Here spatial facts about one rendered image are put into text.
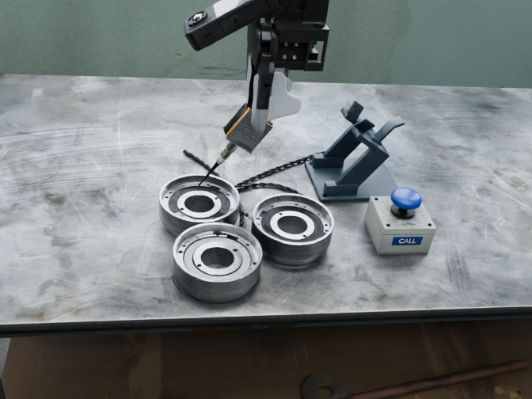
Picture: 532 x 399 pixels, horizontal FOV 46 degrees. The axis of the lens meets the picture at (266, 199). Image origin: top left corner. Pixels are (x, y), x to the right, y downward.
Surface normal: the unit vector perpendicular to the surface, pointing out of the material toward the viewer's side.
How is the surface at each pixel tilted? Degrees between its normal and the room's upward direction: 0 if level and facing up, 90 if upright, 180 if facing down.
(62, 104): 0
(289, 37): 90
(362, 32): 90
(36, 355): 0
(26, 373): 0
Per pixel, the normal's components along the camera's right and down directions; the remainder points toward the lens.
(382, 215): 0.10, -0.80
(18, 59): 0.13, 0.60
